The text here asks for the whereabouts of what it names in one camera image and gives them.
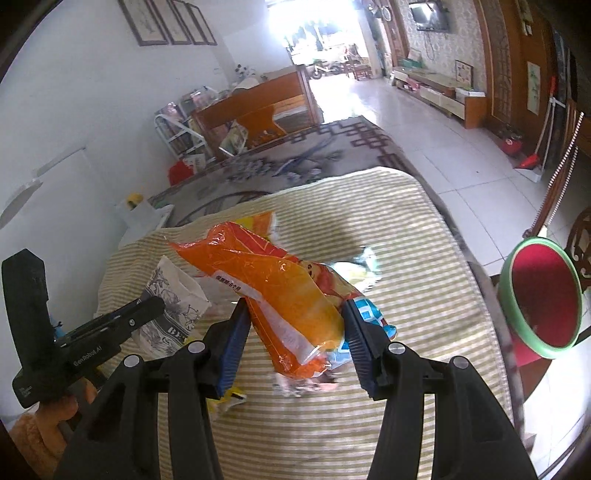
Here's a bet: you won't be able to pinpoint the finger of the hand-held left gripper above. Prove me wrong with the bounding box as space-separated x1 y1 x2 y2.
60 296 165 344

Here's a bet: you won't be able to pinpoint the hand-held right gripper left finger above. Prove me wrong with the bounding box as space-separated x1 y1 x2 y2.
53 300 252 480

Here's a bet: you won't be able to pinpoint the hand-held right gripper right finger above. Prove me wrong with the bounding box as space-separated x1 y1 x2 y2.
341 299 539 480

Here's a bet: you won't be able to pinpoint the blue white wrapper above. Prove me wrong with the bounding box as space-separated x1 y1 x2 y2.
325 298 398 370

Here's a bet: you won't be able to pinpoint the white printed paper bag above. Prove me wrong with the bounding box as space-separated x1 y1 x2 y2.
131 256 211 361

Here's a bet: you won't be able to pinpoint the orange plastic wrapper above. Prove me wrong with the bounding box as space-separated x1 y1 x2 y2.
168 222 352 384

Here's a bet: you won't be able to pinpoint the yellow snack box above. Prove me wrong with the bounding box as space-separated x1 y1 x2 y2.
235 210 278 241

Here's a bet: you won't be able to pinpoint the red bin with green rim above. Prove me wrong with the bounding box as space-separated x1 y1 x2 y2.
502 236 583 370

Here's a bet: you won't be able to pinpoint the person's left forearm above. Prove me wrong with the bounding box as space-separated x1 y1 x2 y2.
8 397 77 478

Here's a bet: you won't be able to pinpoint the yellow packet with barcode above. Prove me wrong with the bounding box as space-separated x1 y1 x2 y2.
205 388 247 418

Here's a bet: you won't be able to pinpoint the white yellow snack wrapper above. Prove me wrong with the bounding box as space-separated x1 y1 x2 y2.
330 244 386 289

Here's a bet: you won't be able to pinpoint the yellow striped blanket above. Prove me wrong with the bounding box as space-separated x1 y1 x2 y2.
95 166 520 480

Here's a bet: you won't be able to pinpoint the red plastic bag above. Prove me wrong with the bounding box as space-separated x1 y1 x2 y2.
167 154 206 185

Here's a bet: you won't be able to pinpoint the white magazine rack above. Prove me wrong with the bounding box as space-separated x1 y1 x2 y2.
154 88 241 162

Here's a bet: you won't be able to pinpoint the grey floral rug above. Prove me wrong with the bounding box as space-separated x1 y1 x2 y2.
148 115 444 227

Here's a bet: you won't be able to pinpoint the small red floor bin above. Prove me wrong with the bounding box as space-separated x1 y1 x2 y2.
499 127 525 158

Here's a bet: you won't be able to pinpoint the wooden television cabinet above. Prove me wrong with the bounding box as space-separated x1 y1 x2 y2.
392 66 488 129

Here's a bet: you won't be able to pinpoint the white balance bike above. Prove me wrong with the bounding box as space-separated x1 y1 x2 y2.
310 62 342 80

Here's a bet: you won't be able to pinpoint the framed picture on cabinet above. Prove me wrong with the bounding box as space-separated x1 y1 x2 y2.
454 59 475 88

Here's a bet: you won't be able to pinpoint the framed wall picture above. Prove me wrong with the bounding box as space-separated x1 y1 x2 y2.
188 2 218 45
151 0 192 45
172 0 207 45
117 0 169 46

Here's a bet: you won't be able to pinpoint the red handled broom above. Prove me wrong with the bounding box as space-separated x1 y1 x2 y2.
531 78 557 162

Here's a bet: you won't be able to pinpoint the green leaf wall scroll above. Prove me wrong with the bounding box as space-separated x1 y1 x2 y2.
526 61 542 115

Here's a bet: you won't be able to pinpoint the wall television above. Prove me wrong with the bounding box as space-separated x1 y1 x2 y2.
409 1 451 32

